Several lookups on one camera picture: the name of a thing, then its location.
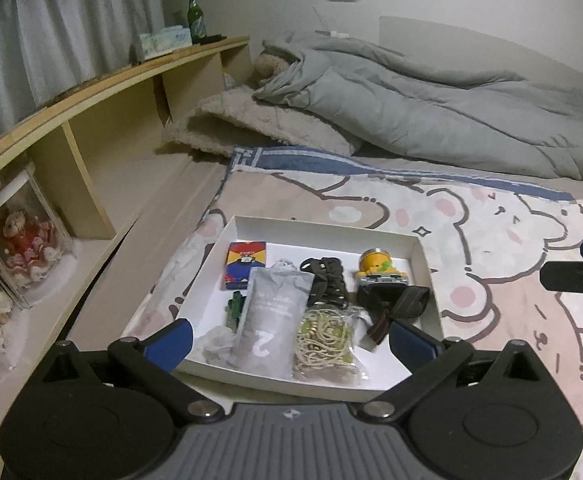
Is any yellow cartoon figure toy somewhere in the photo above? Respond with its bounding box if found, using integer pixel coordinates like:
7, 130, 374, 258
357, 248, 409, 288

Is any wooden bedside shelf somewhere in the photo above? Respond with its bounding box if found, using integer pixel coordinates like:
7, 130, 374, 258
0, 37, 250, 474

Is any grey quilted duvet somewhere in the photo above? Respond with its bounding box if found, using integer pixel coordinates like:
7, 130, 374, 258
255, 32, 583, 180

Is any green plastic clip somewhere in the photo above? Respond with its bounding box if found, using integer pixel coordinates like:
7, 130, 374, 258
226, 290, 246, 332

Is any crumpled clear plastic wrap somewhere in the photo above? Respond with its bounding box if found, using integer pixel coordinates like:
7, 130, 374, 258
191, 326, 236, 366

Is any green glass bottle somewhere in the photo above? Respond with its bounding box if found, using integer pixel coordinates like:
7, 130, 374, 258
188, 0, 207, 44

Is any bagged beaded cord necklace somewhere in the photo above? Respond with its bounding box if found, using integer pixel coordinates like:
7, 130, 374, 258
290, 306, 371, 386

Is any red blue card box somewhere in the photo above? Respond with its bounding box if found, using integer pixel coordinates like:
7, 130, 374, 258
223, 242, 267, 290

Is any beige fleece pillow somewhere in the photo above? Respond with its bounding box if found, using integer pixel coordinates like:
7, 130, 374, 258
162, 86, 363, 157

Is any white shallow cardboard tray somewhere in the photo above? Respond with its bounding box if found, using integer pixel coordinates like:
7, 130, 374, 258
121, 213, 447, 403

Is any tissue box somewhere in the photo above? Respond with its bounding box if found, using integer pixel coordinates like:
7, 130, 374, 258
136, 25, 193, 58

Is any cartoon bear print blanket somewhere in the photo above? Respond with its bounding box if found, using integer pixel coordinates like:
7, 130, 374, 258
128, 148, 583, 479

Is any dark brown hair claw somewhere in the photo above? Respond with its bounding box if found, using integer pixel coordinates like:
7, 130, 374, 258
299, 257, 349, 310

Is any grey foil pouch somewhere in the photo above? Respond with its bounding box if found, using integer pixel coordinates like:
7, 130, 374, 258
229, 267, 313, 379

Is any white charger plug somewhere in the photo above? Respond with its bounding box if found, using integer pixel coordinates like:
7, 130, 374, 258
329, 30, 350, 39

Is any grey window curtain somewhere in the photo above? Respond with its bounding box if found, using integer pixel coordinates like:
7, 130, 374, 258
0, 0, 165, 135

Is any doll in clear case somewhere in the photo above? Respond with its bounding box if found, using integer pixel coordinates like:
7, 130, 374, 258
0, 162, 77, 308

